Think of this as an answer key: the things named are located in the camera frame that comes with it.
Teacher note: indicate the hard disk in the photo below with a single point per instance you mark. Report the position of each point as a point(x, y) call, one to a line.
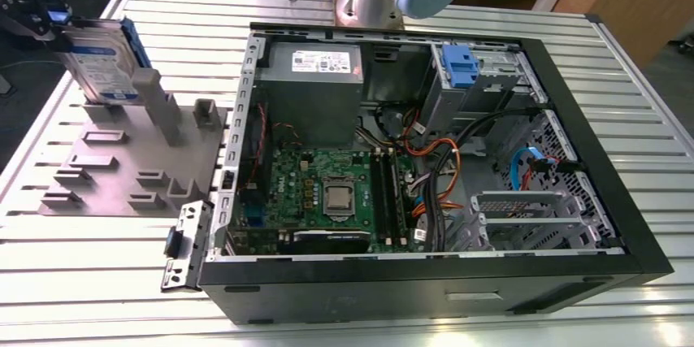
point(97, 66)

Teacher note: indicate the metal disk bay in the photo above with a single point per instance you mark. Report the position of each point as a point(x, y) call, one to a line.
point(534, 221)

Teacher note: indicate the grey parts rack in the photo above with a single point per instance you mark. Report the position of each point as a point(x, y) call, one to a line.
point(135, 160)

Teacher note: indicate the grey power supply unit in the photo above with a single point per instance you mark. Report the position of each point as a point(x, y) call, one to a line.
point(308, 111)

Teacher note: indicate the green motherboard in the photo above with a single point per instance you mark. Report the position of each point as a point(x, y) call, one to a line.
point(292, 172)

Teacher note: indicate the silver CPU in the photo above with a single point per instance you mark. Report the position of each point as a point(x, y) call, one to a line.
point(339, 197)

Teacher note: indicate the CPU socket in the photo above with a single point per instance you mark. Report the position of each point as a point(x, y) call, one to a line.
point(340, 215)

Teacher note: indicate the black RAM slot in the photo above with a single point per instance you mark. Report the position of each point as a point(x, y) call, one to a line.
point(396, 200)
point(380, 196)

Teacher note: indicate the black graphics card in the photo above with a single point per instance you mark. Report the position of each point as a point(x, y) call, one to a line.
point(324, 241)

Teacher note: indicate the metal optical drive cage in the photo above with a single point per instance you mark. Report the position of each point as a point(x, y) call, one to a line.
point(487, 91)

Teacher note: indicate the black open PC case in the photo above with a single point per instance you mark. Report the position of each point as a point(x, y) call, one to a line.
point(379, 290)

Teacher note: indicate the metal expansion slot bracket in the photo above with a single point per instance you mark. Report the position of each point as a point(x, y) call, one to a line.
point(192, 217)

